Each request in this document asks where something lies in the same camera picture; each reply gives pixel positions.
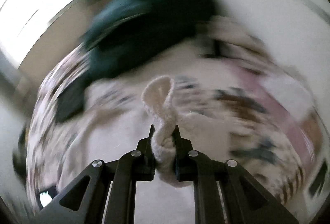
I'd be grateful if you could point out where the pink striped cloth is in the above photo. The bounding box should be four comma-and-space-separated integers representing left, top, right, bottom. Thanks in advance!
227, 61, 322, 166

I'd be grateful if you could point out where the white folded cloth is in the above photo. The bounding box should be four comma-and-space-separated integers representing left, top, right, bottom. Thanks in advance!
260, 73, 315, 122

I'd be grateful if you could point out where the floral fleece blanket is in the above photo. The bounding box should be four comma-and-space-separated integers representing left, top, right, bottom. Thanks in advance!
26, 41, 325, 212

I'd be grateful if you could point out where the white knit sweater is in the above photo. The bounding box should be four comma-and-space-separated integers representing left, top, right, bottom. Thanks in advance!
141, 76, 196, 188

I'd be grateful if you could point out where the dark teal garment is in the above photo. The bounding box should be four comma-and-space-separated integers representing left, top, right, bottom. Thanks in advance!
55, 0, 217, 123

